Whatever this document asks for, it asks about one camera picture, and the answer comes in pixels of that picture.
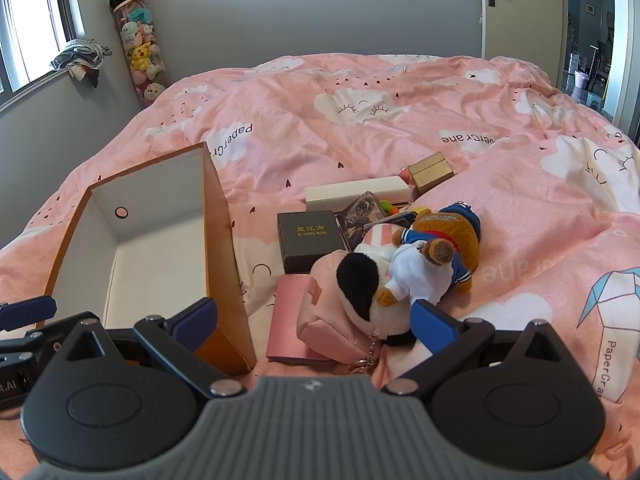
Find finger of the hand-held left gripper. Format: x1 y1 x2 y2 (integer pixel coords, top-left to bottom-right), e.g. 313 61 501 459
0 324 66 362
0 296 57 332

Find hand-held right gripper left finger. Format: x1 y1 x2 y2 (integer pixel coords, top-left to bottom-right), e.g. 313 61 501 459
60 297 246 399

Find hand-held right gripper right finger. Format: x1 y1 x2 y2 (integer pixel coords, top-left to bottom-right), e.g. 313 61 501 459
387 299 573 396

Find orange cardboard box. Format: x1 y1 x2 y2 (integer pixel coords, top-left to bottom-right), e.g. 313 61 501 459
35 141 258 376

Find black and white plush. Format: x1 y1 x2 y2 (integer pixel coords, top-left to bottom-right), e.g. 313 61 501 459
336 242 417 347

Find dark brown gift box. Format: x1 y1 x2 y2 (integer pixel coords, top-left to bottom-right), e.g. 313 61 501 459
276 210 351 275

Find gold gift box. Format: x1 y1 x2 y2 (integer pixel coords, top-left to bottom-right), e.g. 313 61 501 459
407 151 456 196

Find long white box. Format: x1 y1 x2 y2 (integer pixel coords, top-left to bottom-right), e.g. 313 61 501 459
305 176 412 213

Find white shirt bear plush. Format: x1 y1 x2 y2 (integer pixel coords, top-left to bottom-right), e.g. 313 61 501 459
376 239 457 309

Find blue hat bear plush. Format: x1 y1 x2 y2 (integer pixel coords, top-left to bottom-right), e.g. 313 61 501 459
392 202 482 295

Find pink flat box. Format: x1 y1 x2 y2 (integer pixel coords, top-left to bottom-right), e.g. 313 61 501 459
266 275 341 365

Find pink striped pouch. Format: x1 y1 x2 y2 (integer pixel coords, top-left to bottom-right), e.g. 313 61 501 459
362 224 402 250

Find pink fabric pouch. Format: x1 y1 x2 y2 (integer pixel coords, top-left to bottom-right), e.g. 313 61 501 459
297 250 396 363

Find printed picture card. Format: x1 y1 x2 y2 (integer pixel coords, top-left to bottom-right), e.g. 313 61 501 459
336 191 418 248

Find pink printed blanket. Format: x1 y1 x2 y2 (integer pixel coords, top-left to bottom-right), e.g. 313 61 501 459
0 52 640 480

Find pile of clothes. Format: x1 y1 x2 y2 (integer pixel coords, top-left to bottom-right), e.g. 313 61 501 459
50 37 113 88

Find clear tube of plush toys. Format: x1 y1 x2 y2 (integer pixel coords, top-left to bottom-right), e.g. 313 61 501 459
111 0 168 108

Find window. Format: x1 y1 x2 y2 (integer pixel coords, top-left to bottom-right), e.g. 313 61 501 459
0 0 86 111

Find white door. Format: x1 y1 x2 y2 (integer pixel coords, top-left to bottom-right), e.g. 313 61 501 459
480 0 568 90

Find metal keychain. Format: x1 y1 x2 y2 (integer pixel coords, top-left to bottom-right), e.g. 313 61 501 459
347 332 381 375

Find white sliding door frame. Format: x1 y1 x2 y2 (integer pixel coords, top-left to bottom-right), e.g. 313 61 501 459
600 0 640 136

